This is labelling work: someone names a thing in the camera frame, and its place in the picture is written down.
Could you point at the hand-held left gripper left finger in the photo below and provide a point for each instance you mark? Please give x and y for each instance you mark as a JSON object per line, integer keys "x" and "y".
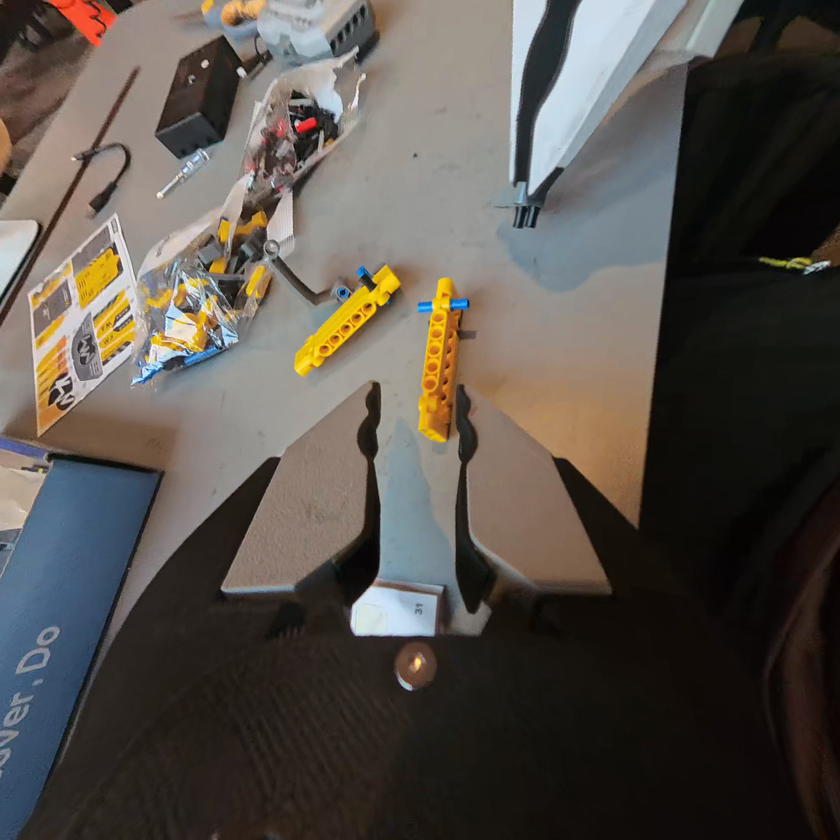
{"x": 309, "y": 518}

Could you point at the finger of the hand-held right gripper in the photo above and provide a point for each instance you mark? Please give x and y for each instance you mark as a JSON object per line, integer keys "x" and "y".
{"x": 522, "y": 65}
{"x": 604, "y": 65}

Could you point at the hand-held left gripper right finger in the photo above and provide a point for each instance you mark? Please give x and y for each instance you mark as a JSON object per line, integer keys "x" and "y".
{"x": 531, "y": 525}

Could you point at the grey bent beam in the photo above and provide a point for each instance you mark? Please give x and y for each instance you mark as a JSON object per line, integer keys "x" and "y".
{"x": 519, "y": 195}

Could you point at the yellow panel brick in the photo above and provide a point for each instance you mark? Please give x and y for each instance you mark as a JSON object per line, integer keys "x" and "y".
{"x": 436, "y": 367}

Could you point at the yellow grey brick assembly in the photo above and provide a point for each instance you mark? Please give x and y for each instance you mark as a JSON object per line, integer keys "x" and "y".
{"x": 341, "y": 335}

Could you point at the bag of black red pins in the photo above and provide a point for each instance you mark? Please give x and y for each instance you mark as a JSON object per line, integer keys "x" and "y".
{"x": 295, "y": 125}

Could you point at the blue pin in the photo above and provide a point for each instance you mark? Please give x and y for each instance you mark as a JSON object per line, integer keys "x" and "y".
{"x": 426, "y": 306}

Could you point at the grey desk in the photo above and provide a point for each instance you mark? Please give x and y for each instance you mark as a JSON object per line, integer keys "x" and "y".
{"x": 459, "y": 131}

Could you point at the instruction booklet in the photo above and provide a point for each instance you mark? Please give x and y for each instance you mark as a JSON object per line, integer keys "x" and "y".
{"x": 394, "y": 610}

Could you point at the black backpack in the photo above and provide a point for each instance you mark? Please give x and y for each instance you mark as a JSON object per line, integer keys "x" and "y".
{"x": 755, "y": 197}

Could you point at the grey hub brick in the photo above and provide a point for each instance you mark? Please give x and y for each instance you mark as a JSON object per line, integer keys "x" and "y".
{"x": 314, "y": 26}

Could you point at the bag of yellow bricks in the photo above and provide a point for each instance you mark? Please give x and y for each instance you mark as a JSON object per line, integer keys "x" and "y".
{"x": 190, "y": 309}

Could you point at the blue robot kit box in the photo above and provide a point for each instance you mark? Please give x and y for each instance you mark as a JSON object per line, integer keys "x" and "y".
{"x": 59, "y": 591}

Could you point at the grey yellow scissors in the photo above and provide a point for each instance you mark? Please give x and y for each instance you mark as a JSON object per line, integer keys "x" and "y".
{"x": 229, "y": 14}

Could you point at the yellow grey sticker sheet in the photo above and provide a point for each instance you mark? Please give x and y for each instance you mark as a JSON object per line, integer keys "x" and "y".
{"x": 85, "y": 315}

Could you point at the black battery box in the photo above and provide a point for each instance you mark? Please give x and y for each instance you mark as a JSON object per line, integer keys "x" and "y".
{"x": 197, "y": 99}

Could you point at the silver stand base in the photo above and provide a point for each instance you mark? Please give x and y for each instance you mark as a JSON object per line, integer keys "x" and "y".
{"x": 13, "y": 262}

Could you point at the orange plastic object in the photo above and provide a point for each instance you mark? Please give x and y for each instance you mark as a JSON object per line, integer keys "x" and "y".
{"x": 82, "y": 16}

